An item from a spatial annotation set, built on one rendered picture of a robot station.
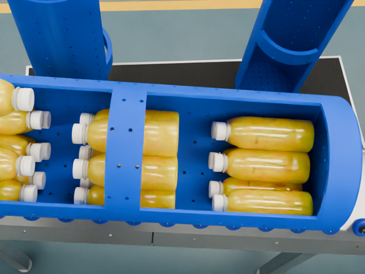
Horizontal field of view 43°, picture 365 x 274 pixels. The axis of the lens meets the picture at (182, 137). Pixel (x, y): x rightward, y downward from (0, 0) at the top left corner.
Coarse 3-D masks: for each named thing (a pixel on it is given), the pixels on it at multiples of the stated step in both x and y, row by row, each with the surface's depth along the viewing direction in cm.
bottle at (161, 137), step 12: (96, 120) 90; (84, 132) 89; (96, 132) 88; (144, 132) 88; (156, 132) 88; (168, 132) 89; (84, 144) 90; (96, 144) 89; (144, 144) 88; (156, 144) 89; (168, 144) 89; (168, 156) 91
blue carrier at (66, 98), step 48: (48, 96) 104; (96, 96) 103; (144, 96) 88; (192, 96) 90; (240, 96) 91; (288, 96) 93; (336, 96) 96; (192, 144) 111; (336, 144) 86; (48, 192) 104; (192, 192) 108; (336, 192) 86
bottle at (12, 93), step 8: (0, 80) 77; (0, 88) 76; (8, 88) 77; (16, 88) 78; (0, 96) 76; (8, 96) 77; (16, 96) 77; (0, 104) 76; (8, 104) 77; (16, 104) 78; (0, 112) 77; (8, 112) 78
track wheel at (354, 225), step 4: (356, 220) 107; (360, 220) 107; (364, 220) 107; (356, 224) 107; (360, 224) 106; (364, 224) 106; (352, 228) 108; (356, 228) 107; (360, 228) 107; (364, 228) 107; (356, 232) 107; (360, 232) 107; (364, 232) 108
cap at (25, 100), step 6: (24, 90) 78; (30, 90) 78; (18, 96) 77; (24, 96) 77; (30, 96) 79; (18, 102) 77; (24, 102) 77; (30, 102) 79; (24, 108) 78; (30, 108) 79
